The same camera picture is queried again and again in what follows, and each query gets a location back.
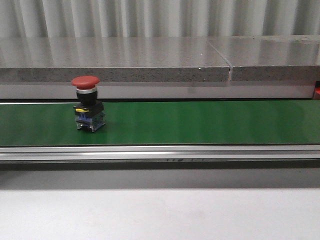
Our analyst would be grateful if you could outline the red mushroom push button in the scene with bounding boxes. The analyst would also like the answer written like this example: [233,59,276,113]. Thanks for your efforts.
[71,75,106,133]

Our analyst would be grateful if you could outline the white corrugated curtain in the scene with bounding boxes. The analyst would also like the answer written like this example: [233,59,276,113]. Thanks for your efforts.
[0,0,320,38]

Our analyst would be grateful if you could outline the grey stone counter slab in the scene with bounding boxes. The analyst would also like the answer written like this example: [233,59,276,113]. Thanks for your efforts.
[0,35,320,85]

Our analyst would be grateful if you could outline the red plastic tray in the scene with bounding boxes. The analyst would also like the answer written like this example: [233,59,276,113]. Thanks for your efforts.
[313,87,320,100]

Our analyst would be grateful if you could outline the green conveyor belt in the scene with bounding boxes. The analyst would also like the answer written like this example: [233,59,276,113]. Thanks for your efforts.
[0,100,320,170]

